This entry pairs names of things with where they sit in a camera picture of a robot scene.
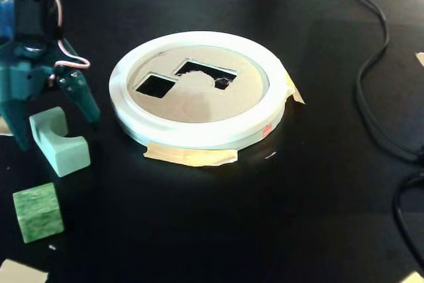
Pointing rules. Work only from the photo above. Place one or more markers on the light green U block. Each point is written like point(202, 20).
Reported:
point(71, 157)

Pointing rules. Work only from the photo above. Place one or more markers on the teal gripper black servo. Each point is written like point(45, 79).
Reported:
point(20, 79)

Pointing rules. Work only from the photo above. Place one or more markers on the beige tape piece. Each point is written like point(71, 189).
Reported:
point(4, 130)
point(421, 59)

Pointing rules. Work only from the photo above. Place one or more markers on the dark green wooden cube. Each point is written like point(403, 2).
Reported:
point(38, 213)

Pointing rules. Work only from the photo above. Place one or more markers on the cardboard lid with cutouts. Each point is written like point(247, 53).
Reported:
point(198, 104)

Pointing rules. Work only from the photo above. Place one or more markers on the short beige masking tape strip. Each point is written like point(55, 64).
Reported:
point(296, 95)

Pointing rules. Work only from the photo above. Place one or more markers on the long beige masking tape strip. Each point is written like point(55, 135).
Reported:
point(185, 155)

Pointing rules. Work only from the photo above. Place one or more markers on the white round shape-sorter board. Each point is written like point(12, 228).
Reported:
point(198, 132)

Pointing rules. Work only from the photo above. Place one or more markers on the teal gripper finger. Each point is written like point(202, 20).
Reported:
point(18, 120)

